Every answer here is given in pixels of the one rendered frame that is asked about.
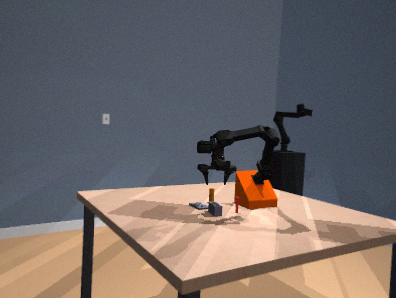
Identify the brown cylinder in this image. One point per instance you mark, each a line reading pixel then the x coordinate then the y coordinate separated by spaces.
pixel 211 194

